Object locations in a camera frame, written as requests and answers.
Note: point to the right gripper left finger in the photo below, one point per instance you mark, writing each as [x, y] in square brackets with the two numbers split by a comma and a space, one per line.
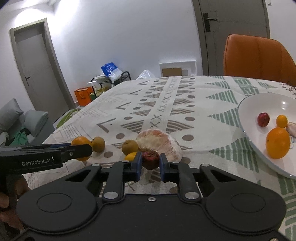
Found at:
[118, 175]

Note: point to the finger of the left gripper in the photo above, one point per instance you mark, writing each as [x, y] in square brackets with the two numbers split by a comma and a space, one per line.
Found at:
[35, 147]
[79, 152]

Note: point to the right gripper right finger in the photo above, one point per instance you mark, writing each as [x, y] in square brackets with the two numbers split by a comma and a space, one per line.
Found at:
[183, 176]

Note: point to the large orange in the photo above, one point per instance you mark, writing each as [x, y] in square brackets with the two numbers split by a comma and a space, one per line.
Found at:
[277, 143]
[81, 141]

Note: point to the small tangerine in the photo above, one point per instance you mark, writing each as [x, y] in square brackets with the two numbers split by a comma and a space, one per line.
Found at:
[281, 121]
[130, 157]

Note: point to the brown pear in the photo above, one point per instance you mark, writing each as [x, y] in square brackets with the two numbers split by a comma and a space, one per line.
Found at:
[98, 144]
[129, 146]

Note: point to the dark red apple back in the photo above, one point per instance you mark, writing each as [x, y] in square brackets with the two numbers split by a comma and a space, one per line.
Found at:
[150, 160]

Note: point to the large peeled pomelo half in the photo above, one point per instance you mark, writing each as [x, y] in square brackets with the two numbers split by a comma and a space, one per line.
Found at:
[160, 142]

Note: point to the red apple front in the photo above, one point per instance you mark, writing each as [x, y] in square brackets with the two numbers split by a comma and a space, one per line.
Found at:
[263, 119]

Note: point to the small peeled pomelo piece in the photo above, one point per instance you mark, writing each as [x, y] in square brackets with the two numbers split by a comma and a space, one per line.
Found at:
[291, 129]

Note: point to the person's left hand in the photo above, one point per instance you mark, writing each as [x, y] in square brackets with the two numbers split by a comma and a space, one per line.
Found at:
[12, 188]

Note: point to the green floor rug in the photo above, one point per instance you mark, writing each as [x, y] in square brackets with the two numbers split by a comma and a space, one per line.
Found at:
[67, 117]

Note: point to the grey sofa cushion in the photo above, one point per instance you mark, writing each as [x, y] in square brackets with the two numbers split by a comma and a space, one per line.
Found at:
[20, 128]

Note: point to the orange paper bag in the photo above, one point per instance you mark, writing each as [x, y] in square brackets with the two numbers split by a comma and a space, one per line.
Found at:
[83, 95]

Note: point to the patterned white tablecloth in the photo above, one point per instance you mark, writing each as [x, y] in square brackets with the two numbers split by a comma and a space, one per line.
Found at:
[200, 112]

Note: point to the black metal rack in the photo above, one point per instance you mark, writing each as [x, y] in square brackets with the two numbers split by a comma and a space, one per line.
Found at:
[104, 83]

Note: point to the blue white plastic bag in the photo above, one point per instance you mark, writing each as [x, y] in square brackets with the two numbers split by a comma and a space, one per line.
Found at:
[111, 71]

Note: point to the clear plastic bag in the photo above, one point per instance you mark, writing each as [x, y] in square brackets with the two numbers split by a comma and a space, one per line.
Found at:
[146, 74]

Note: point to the orange leather chair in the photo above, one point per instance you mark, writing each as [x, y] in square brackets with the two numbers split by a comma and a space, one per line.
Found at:
[258, 58]

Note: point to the white foam packaging frame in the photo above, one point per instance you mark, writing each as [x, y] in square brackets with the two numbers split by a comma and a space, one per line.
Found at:
[180, 68]

